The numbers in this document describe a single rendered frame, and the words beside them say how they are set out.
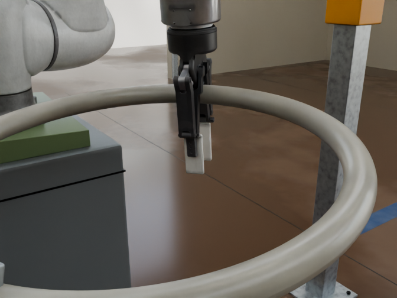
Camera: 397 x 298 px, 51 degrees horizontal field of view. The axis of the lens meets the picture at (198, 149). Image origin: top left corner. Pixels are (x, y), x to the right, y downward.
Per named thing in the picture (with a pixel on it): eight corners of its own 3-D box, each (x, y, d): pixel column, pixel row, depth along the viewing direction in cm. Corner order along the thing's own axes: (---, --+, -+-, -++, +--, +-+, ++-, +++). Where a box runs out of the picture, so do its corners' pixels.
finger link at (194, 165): (202, 133, 67) (201, 135, 66) (204, 172, 70) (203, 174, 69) (184, 132, 68) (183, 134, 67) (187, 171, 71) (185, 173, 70)
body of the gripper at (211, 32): (176, 20, 67) (180, 77, 71) (158, 29, 60) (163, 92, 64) (222, 20, 65) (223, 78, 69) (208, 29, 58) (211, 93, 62)
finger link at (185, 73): (199, 55, 64) (189, 53, 59) (199, 89, 65) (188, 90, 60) (184, 55, 64) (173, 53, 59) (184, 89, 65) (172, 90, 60)
